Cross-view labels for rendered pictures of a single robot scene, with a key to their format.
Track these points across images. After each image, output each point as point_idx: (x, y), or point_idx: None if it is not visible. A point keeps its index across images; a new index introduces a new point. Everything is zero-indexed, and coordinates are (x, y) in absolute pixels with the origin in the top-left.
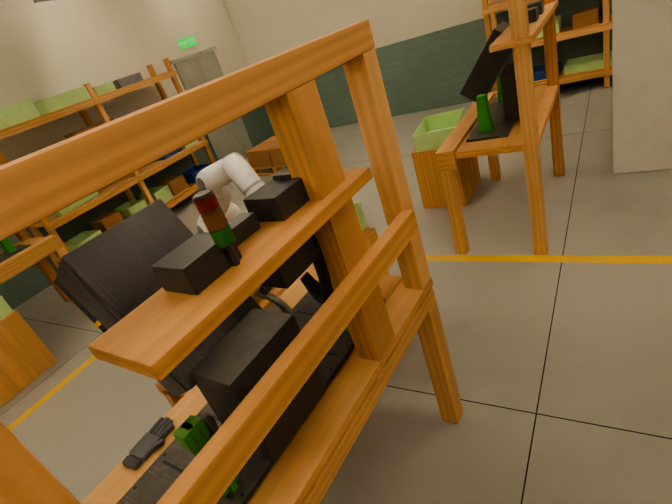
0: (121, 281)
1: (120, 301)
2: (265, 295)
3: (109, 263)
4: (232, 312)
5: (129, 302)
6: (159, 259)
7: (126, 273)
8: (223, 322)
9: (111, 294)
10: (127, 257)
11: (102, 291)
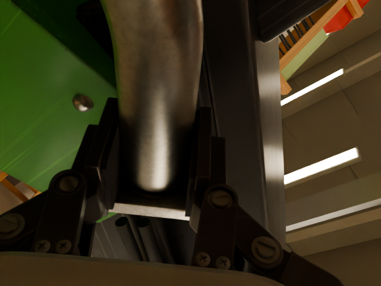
0: (283, 186)
1: (282, 151)
2: (202, 108)
3: (284, 218)
4: (267, 66)
5: (282, 148)
6: (281, 242)
7: (283, 202)
8: (270, 43)
9: (283, 164)
10: (283, 234)
11: (283, 169)
